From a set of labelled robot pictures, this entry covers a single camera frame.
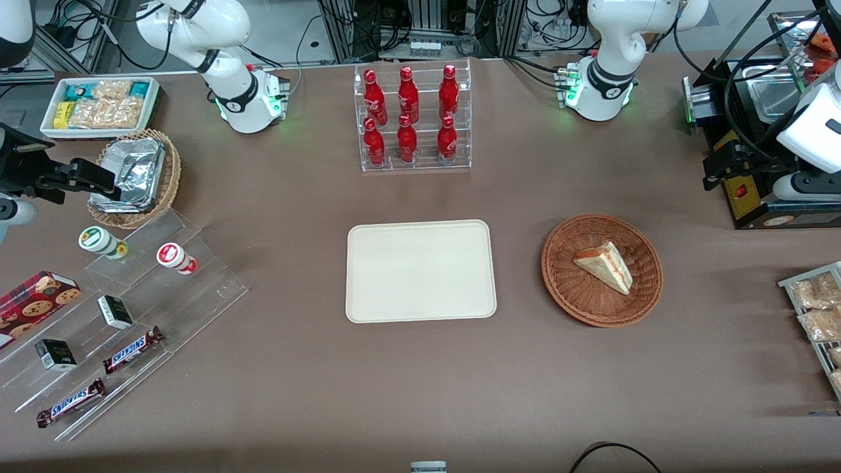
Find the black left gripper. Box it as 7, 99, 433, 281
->
702, 139, 797, 193

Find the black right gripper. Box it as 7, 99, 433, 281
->
0, 124, 124, 202

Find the triangular sandwich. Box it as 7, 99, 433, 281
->
572, 240, 634, 296

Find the white snack tray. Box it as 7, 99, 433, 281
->
39, 76, 162, 141

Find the light wicker basket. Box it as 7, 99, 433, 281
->
87, 128, 182, 231

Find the tray of packaged crackers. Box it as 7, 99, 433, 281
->
777, 261, 841, 403

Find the brown wicker basket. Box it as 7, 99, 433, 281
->
541, 214, 664, 328

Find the cream plastic tray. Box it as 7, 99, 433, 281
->
346, 219, 498, 325

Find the black food warmer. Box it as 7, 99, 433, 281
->
681, 10, 841, 231

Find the foil container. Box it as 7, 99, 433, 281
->
89, 136, 167, 215

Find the green lid cup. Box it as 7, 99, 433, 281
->
78, 225, 129, 261

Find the large clear cracker bag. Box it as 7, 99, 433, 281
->
68, 97, 143, 130

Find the small clear cracker bag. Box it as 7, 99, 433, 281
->
92, 79, 133, 101

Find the steel warmer pan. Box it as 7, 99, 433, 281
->
741, 72, 806, 122

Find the red lid cup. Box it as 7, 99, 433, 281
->
156, 242, 198, 276

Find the small black box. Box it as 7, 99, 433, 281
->
97, 294, 135, 330
34, 338, 78, 372

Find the red cookie box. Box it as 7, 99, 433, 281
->
0, 270, 83, 350

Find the clear acrylic stepped stand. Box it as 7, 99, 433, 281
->
0, 208, 250, 443

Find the snickers bar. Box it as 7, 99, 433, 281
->
35, 378, 108, 430
102, 326, 166, 376

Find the red cola bottle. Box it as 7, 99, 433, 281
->
398, 66, 421, 124
363, 68, 389, 126
363, 117, 386, 168
436, 115, 459, 162
438, 63, 460, 123
396, 114, 419, 164

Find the clear acrylic bottle rack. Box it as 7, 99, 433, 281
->
353, 58, 473, 173

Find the black floor cable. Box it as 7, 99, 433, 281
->
568, 441, 662, 473

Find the aluminium frame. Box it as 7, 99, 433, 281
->
319, 0, 528, 64

